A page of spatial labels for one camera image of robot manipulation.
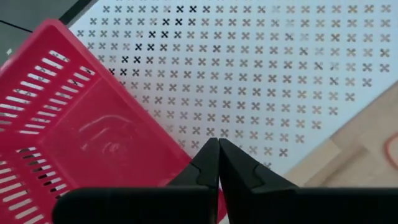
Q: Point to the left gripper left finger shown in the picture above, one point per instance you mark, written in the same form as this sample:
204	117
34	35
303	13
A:
140	205

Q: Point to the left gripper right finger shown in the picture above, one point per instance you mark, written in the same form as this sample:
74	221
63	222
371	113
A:
280	205

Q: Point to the red plastic basket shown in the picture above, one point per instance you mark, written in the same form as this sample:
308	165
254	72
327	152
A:
93	124

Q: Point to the orange rubber band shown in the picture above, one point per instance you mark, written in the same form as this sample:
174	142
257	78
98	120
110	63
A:
387	152

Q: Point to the white perforated metal shelf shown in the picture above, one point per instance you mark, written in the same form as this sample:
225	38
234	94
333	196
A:
248	77

